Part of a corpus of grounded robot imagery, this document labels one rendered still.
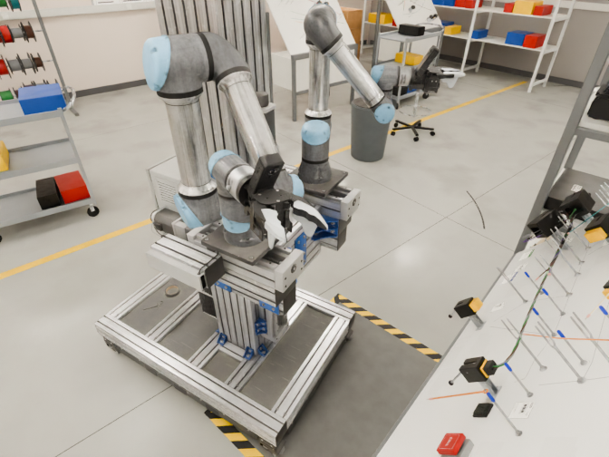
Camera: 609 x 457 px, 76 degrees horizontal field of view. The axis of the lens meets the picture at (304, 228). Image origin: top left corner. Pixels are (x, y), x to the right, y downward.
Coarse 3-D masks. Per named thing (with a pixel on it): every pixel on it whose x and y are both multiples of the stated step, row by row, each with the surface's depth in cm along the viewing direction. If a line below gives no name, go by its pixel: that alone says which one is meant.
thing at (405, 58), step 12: (408, 24) 558; (432, 24) 587; (384, 36) 554; (396, 36) 554; (408, 36) 554; (420, 36) 542; (432, 36) 560; (396, 60) 590; (408, 60) 574; (420, 60) 576; (396, 96) 582; (408, 96) 585; (396, 108) 582
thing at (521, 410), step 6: (516, 402) 86; (522, 402) 84; (528, 402) 83; (534, 402) 82; (516, 408) 84; (522, 408) 82; (528, 408) 81; (510, 414) 83; (516, 414) 82; (522, 414) 81; (528, 414) 80
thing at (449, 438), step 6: (444, 438) 85; (450, 438) 84; (456, 438) 83; (462, 438) 82; (444, 444) 83; (450, 444) 82; (456, 444) 81; (438, 450) 83; (444, 450) 82; (450, 450) 80; (456, 450) 80
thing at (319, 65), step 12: (312, 48) 150; (312, 60) 153; (324, 60) 152; (312, 72) 155; (324, 72) 154; (312, 84) 158; (324, 84) 157; (312, 96) 161; (324, 96) 160; (312, 108) 163; (324, 108) 163; (324, 120) 165
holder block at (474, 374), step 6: (468, 360) 96; (474, 360) 94; (480, 360) 92; (462, 366) 95; (468, 366) 94; (474, 366) 92; (462, 372) 95; (468, 372) 94; (474, 372) 92; (480, 372) 91; (468, 378) 95; (474, 378) 93; (480, 378) 92; (486, 378) 91
